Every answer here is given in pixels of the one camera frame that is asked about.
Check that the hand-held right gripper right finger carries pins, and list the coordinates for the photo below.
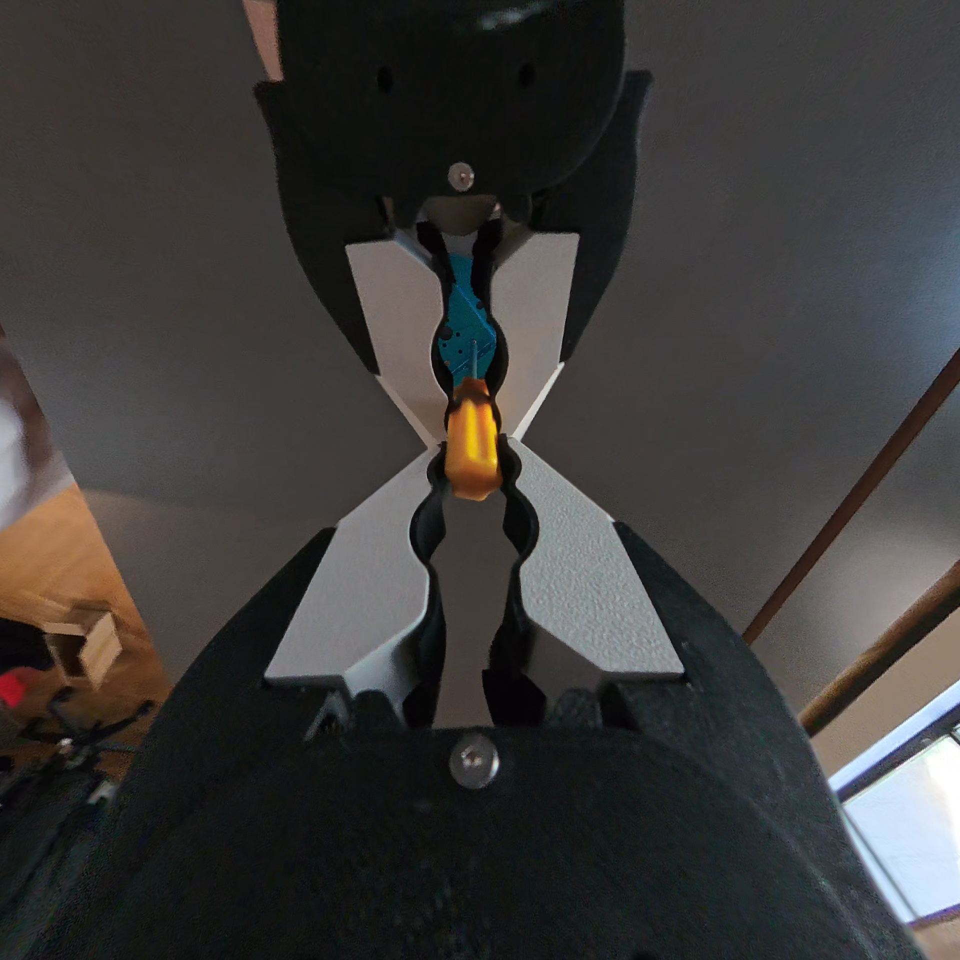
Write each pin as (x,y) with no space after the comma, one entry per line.
(592,600)

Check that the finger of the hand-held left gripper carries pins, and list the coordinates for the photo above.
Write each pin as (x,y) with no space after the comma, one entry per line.
(536,300)
(394,300)

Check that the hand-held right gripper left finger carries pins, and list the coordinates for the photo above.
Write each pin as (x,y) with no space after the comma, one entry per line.
(352,600)

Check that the blue round metal plate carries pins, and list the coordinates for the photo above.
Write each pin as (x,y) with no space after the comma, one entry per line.
(465,322)

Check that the yellow screwdriver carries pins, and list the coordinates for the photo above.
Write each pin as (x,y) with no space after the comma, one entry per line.
(472,450)

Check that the grey desk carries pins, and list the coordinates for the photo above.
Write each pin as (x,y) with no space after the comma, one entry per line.
(187,262)

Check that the person's left hand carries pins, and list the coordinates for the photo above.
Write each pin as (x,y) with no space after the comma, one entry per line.
(264,37)

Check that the cardboard box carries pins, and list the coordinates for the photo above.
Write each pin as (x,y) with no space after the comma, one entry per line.
(86,649)

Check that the black chair base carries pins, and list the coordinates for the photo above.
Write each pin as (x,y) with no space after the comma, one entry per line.
(75,742)

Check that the black cloth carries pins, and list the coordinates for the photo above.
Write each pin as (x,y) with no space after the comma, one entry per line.
(19,652)

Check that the person's white shirt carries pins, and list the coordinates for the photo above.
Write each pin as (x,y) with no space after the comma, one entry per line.
(15,450)

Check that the large window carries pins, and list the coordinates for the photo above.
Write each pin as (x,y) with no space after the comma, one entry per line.
(900,825)

